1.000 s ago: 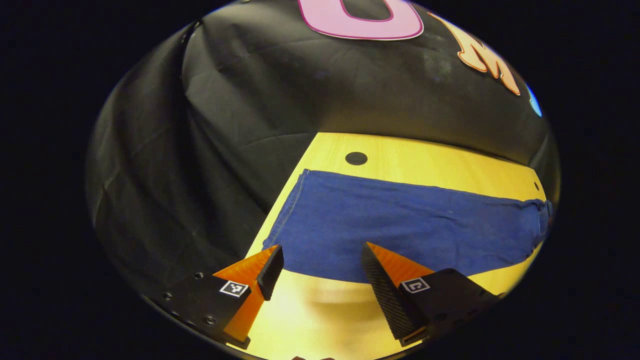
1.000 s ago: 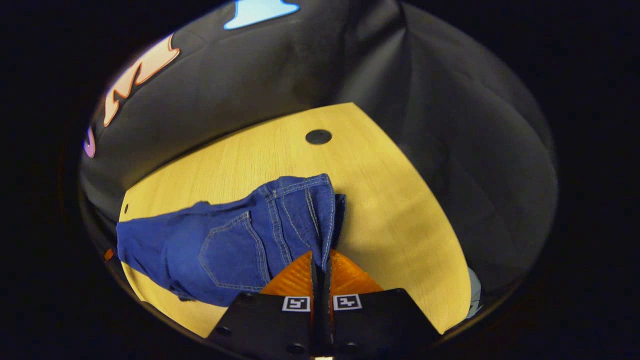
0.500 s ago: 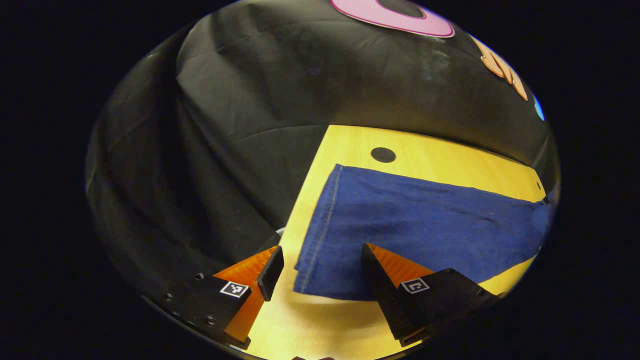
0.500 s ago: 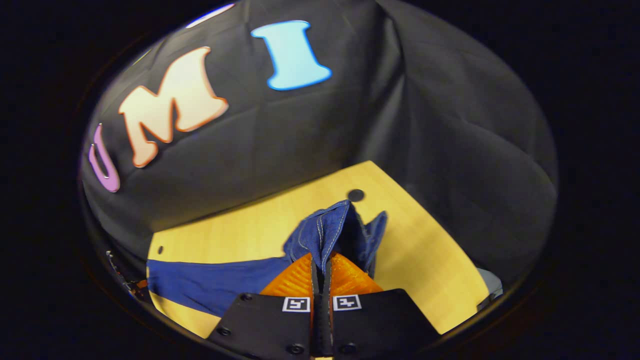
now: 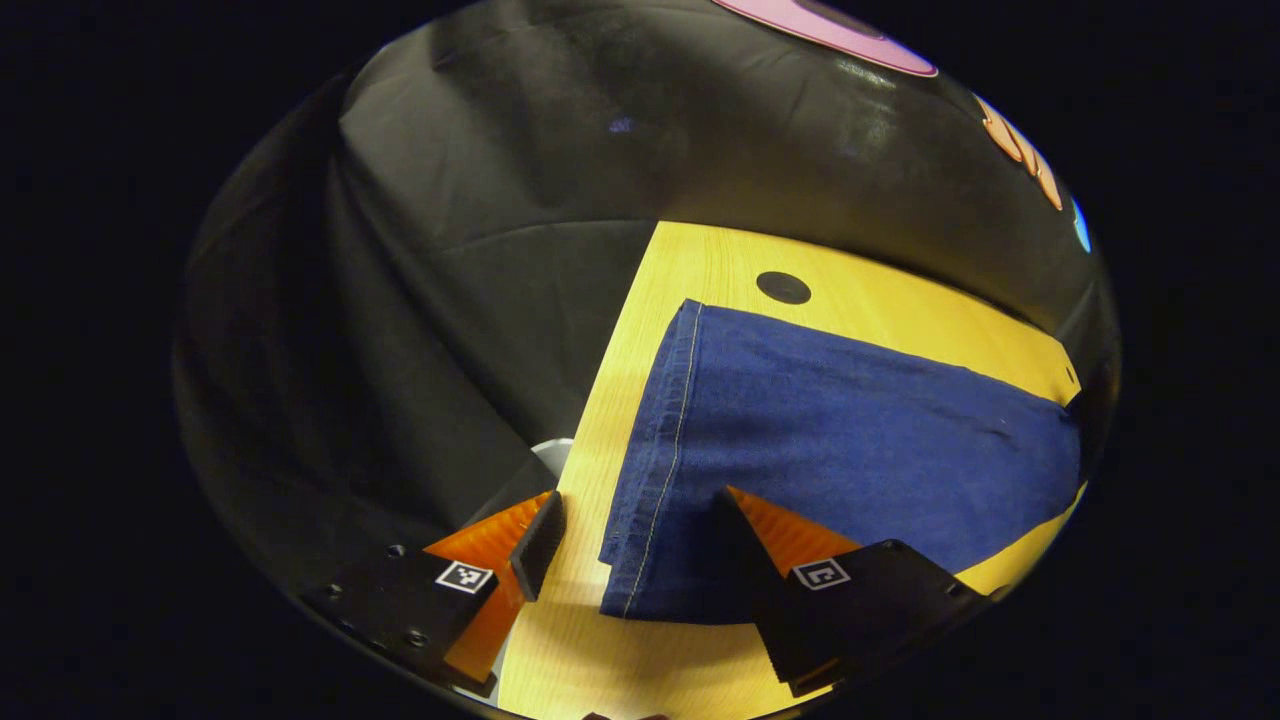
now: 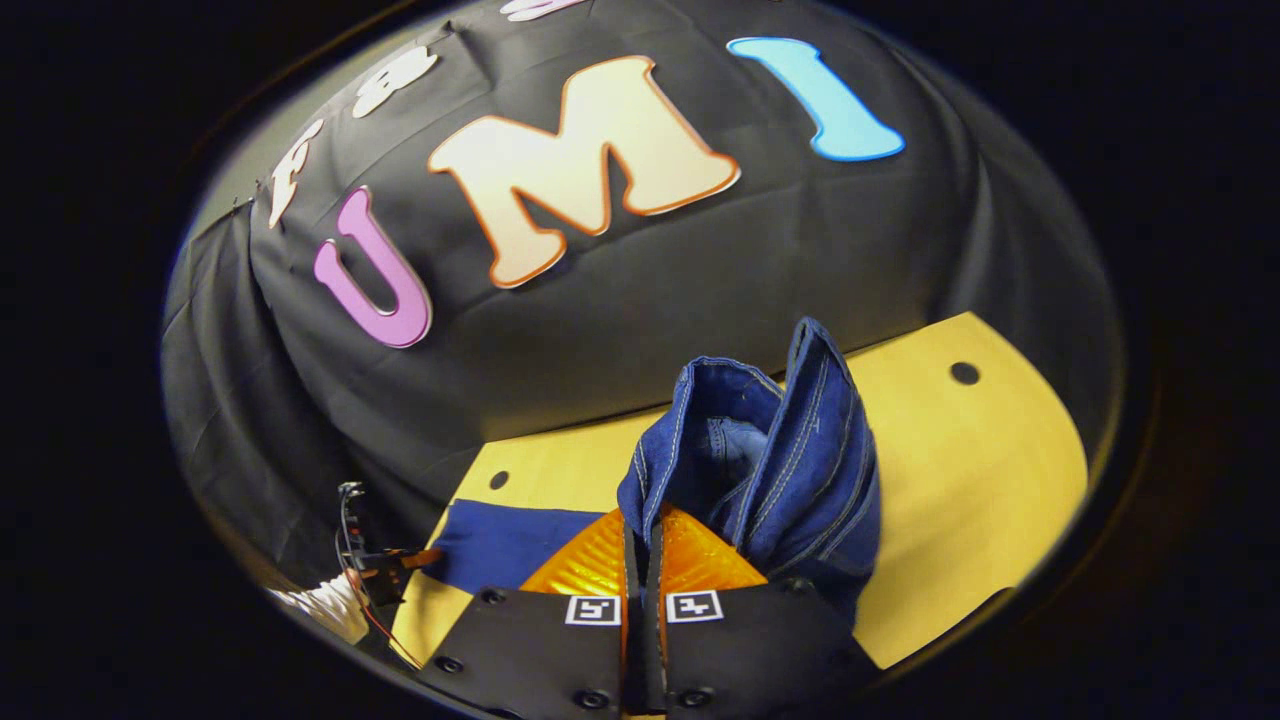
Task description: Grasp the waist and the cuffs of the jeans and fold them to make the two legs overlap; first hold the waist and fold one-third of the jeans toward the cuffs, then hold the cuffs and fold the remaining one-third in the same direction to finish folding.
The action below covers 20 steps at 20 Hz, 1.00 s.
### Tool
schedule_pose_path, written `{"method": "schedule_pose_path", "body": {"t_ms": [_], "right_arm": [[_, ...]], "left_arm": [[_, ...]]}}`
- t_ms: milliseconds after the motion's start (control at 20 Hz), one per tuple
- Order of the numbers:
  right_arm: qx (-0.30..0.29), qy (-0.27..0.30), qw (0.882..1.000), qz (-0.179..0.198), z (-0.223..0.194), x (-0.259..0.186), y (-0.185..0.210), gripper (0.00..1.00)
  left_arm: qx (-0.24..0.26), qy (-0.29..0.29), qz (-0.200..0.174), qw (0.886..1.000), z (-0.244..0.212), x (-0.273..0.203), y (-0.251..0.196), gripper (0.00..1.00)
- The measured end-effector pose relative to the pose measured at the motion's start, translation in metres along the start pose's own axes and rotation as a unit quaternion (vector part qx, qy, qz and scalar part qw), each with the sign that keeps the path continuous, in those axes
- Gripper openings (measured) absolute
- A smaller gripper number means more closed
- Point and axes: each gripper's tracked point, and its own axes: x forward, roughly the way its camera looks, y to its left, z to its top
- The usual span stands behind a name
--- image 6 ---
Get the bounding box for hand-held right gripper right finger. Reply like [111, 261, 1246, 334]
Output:
[645, 505, 873, 717]

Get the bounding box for black backdrop cloth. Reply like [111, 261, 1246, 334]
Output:
[160, 0, 1126, 601]

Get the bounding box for blue denim jeans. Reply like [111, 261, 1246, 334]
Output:
[425, 318, 885, 633]

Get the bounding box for thin red cable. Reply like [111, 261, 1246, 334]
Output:
[334, 510, 425, 669]

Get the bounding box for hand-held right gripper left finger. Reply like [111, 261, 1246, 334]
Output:
[415, 507, 641, 717]

